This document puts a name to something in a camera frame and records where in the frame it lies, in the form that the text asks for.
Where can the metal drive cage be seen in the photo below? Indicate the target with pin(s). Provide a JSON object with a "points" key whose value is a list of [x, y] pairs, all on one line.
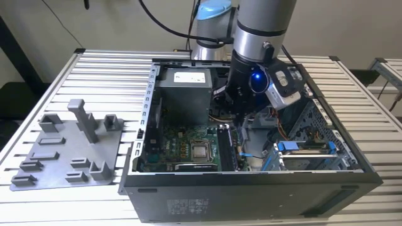
{"points": [[264, 122]]}

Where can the black graphics card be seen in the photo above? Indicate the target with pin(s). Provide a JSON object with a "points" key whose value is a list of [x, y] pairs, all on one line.
{"points": [[194, 167]]}

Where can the hard disk in blue carrier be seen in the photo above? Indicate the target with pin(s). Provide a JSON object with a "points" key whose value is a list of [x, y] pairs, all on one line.
{"points": [[287, 146]]}

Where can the grey power supply unit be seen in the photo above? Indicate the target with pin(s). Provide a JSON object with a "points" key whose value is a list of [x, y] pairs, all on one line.
{"points": [[184, 103]]}

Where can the small black hanging object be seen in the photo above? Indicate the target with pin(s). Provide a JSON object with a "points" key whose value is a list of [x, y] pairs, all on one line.
{"points": [[85, 4]]}

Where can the black desk frame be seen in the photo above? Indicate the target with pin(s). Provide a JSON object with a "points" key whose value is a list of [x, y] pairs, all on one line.
{"points": [[19, 58]]}

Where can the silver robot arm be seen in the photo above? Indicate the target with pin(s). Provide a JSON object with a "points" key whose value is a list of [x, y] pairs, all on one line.
{"points": [[260, 23]]}

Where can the black PC case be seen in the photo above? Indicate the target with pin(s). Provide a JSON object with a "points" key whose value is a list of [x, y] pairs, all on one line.
{"points": [[219, 200]]}

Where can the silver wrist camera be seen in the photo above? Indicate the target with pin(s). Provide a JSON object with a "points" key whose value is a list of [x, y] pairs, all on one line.
{"points": [[282, 99]]}

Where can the metal slat side table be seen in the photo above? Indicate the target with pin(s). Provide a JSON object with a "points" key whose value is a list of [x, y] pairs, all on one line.
{"points": [[389, 70]]}

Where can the green motherboard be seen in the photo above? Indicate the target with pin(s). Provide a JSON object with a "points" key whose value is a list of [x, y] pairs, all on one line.
{"points": [[175, 141]]}

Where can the black chair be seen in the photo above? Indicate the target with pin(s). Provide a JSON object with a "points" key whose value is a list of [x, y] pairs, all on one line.
{"points": [[363, 76]]}

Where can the silver CPU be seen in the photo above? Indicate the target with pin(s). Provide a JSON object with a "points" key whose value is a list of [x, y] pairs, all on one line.
{"points": [[200, 153]]}

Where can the grey parts rack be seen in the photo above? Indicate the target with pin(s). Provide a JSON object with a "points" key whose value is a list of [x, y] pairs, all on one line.
{"points": [[72, 150]]}

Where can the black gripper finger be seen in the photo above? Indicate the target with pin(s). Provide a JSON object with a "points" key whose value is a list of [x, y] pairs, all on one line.
{"points": [[224, 96], [246, 103]]}

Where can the black CPU socket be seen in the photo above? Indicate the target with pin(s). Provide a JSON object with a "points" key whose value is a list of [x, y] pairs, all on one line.
{"points": [[199, 142]]}

